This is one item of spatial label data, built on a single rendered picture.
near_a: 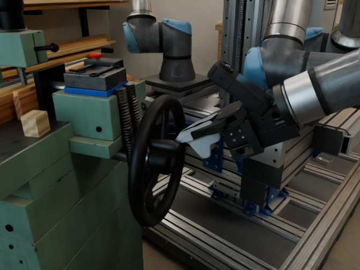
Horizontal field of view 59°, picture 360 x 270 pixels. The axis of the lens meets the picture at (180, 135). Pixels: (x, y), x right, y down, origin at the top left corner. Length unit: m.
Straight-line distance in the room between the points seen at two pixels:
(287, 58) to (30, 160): 0.49
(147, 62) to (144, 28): 3.23
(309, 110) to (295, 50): 0.16
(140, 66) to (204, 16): 1.17
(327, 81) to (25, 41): 0.58
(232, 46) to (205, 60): 2.86
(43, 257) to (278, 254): 0.92
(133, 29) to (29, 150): 0.76
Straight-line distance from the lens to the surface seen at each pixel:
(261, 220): 1.48
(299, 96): 0.49
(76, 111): 0.68
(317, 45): 1.00
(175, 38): 1.25
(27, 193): 0.65
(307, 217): 1.60
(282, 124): 0.53
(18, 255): 0.75
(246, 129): 0.52
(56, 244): 0.75
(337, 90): 0.49
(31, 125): 0.64
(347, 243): 1.87
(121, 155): 0.72
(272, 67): 0.60
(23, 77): 0.82
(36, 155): 0.63
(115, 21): 4.67
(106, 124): 0.65
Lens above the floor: 1.15
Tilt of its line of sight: 25 degrees down
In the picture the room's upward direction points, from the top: straight up
